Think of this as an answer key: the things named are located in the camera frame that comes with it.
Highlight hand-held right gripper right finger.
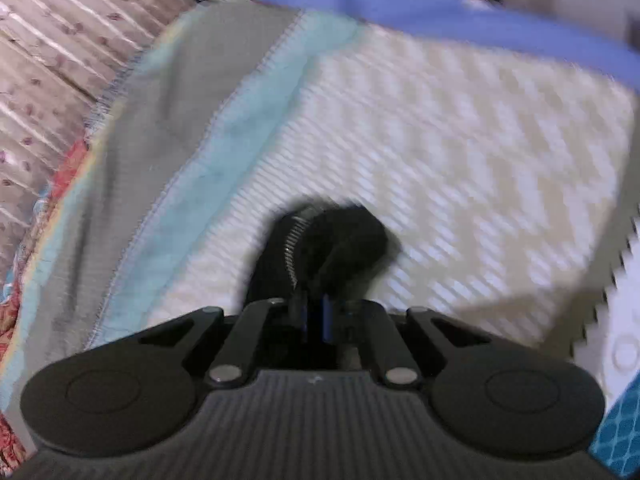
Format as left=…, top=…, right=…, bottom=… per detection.
left=320, top=294, right=493, bottom=388

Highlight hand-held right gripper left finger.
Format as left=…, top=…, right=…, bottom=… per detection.
left=136, top=294, right=311, bottom=388

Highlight black pants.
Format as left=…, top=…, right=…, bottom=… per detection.
left=244, top=202, right=404, bottom=313

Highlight patterned teal beige bedsheet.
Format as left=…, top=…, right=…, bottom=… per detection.
left=0, top=0, right=640, bottom=478

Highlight red floral blanket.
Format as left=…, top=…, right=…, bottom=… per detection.
left=0, top=140, right=98, bottom=468

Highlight purple cloth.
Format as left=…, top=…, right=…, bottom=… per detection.
left=250, top=0, right=640, bottom=97

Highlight beige floral curtain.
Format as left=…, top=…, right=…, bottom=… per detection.
left=0, top=0, right=201, bottom=281

